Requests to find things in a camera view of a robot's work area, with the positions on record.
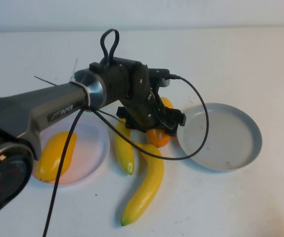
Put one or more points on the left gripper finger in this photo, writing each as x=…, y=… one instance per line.
x=138, y=126
x=172, y=129

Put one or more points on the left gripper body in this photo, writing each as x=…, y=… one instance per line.
x=145, y=113

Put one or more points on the orange mango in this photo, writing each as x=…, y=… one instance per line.
x=154, y=142

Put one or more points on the yellow banana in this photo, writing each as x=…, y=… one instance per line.
x=123, y=153
x=144, y=192

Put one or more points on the yellow mango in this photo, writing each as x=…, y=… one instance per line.
x=49, y=160

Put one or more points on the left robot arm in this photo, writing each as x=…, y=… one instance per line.
x=46, y=103

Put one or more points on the grey round plate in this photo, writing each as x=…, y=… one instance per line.
x=225, y=138

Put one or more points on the pink round plate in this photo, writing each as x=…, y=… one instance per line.
x=90, y=153

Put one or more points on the white zip tie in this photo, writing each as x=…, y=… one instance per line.
x=76, y=69

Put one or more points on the black zip tie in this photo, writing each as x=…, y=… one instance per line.
x=44, y=81

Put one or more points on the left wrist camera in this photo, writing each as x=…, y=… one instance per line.
x=158, y=72

